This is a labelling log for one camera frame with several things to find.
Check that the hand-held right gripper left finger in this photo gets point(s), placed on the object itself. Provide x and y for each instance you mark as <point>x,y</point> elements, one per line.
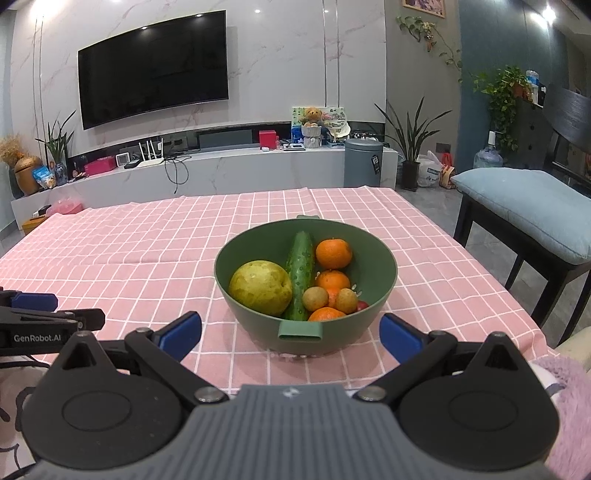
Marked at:
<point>180,334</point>

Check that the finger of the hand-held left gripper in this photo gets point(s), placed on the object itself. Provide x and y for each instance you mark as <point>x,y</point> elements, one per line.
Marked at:
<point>87,319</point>
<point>32,301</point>

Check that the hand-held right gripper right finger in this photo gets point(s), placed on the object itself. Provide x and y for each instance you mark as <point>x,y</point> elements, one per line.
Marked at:
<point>399,337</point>

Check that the brown longan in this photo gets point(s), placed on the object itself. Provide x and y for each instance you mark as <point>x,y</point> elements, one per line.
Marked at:
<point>346,300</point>
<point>315,298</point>

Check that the green colander bowl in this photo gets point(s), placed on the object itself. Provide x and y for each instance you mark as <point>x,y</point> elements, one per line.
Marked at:
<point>369,267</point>

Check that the orange mandarin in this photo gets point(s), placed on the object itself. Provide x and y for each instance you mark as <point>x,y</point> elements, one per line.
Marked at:
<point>334,253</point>
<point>332,279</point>
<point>325,315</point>

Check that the yellow green pear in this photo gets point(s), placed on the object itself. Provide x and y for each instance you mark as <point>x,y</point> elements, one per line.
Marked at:
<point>258,288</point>

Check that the white printed cloth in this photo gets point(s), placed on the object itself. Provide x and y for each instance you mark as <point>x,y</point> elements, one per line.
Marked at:
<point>11,406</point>

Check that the small wooden box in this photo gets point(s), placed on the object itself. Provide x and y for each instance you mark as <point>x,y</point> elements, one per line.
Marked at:
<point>34,220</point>

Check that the pink checkered tablecloth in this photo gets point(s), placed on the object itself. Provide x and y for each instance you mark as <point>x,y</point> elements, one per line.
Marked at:
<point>138,240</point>

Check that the pink plastic bag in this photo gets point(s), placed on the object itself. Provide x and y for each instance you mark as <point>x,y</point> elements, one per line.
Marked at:
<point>64,206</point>

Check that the green cucumber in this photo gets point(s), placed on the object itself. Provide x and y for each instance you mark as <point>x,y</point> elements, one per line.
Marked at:
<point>301,267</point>

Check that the blue snack bag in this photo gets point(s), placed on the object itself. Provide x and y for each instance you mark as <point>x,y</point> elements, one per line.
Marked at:
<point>42,177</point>

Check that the brown gourd vase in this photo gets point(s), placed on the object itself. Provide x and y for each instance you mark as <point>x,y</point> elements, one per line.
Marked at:
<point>27,175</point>

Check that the pink rectangular box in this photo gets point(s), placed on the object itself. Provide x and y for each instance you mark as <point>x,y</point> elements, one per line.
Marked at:
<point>99,166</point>

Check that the dried beige grass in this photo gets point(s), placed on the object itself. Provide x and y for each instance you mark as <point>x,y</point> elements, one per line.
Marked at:
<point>11,147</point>

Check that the green plant in glass vase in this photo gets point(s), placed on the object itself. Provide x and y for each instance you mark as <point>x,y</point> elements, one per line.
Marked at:
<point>57,147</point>

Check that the small white clock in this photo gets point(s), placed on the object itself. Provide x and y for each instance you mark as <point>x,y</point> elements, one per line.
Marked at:
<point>123,160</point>

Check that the potted plant in black pot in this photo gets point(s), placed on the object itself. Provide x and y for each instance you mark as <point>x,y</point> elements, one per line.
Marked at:
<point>410,173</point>

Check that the red brown bag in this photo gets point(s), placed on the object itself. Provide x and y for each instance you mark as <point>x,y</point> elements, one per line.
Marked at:
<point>448,177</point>

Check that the white plastic bag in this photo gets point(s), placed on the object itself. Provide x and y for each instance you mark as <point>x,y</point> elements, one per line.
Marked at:
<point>429,173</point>

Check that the white marble tv cabinet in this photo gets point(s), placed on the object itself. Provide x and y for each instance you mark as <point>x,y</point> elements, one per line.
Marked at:
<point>231,170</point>

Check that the white router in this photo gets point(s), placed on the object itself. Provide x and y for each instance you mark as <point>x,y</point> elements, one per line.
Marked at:
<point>151,159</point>

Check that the grey pedal trash can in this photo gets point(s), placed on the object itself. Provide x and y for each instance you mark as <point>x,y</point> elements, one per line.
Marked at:
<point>362,164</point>

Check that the light blue seat cushion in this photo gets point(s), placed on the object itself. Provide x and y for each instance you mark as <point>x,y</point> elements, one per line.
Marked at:
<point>521,203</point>

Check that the pink fluffy clothing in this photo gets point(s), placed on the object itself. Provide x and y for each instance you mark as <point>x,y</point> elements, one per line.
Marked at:
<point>572,406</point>

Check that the blue water jug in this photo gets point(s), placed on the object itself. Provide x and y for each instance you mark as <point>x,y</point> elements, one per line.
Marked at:
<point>488,159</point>

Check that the red box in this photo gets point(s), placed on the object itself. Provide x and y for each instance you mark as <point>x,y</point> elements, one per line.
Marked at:
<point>268,138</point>

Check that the grey flat device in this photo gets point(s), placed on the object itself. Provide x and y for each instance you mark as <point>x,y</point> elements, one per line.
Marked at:
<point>293,146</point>

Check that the white ribbed pot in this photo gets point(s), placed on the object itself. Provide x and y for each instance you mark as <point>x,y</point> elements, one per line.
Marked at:
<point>312,137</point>

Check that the green picture box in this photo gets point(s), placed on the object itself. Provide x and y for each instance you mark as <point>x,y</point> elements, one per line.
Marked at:
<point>334,115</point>

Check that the brown teddy bear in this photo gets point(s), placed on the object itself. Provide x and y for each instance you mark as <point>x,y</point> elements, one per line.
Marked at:
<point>311,115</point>

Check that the black side cabinet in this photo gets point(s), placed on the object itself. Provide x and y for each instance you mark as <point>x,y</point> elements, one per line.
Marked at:
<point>531,124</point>

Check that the black television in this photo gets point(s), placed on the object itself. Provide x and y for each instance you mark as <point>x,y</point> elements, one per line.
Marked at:
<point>152,74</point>

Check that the green leafy pothos plant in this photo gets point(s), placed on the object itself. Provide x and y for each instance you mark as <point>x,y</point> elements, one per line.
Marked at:
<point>501,99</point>

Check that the black wooden chair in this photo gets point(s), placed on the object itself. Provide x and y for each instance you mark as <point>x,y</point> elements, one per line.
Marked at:
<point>568,120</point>

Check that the hanging vine plant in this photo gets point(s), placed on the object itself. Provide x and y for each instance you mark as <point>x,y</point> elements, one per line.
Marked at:
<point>427,30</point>

